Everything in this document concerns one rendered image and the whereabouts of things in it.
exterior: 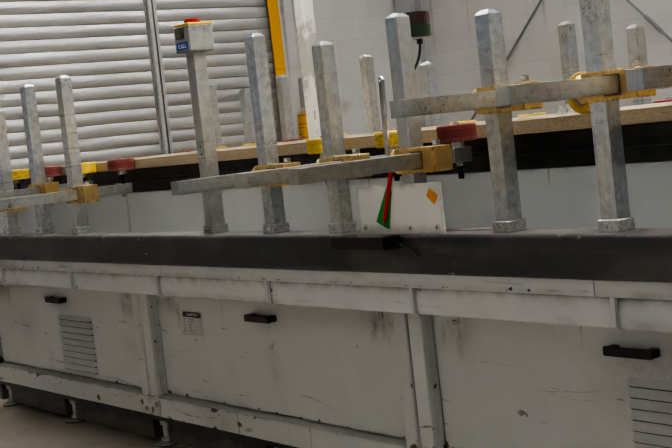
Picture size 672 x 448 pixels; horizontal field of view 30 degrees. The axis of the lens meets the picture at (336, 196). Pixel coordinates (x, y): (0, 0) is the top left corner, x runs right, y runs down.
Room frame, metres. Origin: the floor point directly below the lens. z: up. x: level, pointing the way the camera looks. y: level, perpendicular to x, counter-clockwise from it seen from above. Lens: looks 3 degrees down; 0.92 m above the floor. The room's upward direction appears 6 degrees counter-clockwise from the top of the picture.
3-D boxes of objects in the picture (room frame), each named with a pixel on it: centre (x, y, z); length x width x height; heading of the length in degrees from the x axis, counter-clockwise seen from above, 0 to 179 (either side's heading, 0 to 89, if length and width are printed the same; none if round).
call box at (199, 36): (3.11, 0.31, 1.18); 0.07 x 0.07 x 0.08; 38
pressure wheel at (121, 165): (3.74, 0.63, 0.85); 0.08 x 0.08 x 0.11
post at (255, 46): (2.90, 0.15, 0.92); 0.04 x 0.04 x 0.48; 38
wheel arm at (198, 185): (2.83, 0.17, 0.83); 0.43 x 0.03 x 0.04; 128
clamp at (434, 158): (2.49, -0.18, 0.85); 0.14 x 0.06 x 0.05; 38
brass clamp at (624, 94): (2.09, -0.48, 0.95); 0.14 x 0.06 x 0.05; 38
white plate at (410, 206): (2.51, -0.12, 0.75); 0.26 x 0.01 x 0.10; 38
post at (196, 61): (3.11, 0.31, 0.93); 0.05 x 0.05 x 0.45; 38
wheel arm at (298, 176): (2.41, -0.10, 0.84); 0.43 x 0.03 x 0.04; 128
